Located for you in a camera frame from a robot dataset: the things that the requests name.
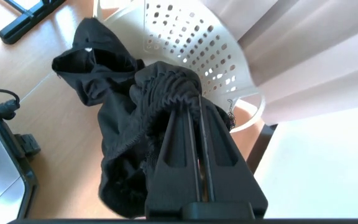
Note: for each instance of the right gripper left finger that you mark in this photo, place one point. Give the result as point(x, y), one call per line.
point(172, 180)

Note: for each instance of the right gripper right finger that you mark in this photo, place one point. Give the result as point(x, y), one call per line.
point(235, 186)

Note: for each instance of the black shorts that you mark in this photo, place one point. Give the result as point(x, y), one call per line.
point(126, 140)

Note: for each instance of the white laundry basket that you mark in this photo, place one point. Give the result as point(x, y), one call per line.
point(172, 18)

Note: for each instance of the black clothes rack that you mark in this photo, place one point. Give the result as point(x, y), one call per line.
point(26, 21)

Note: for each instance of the beige curtain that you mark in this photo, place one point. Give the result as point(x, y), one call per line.
point(306, 46)

